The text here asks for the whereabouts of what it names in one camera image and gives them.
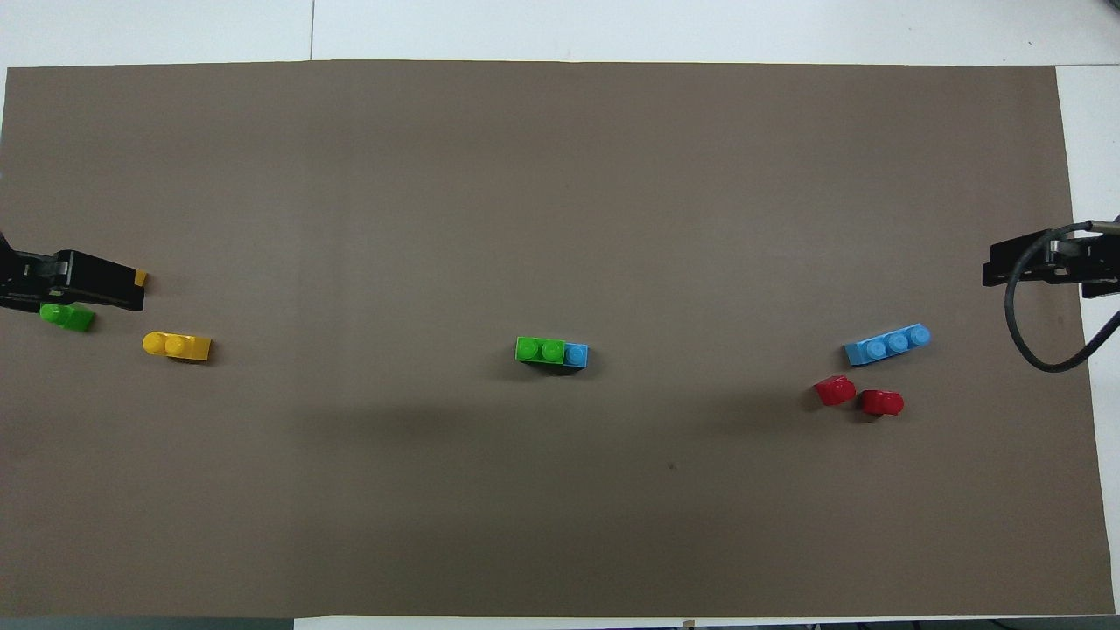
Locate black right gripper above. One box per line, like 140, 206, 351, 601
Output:
982, 232, 1120, 298

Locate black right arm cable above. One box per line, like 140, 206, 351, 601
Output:
1004, 220, 1120, 373

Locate blue three-stud toy block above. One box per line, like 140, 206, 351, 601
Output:
523, 342, 590, 375
843, 324, 932, 367

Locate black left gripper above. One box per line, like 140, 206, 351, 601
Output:
0, 232, 145, 313

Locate brown table mat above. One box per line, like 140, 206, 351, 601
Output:
0, 59, 1117, 619

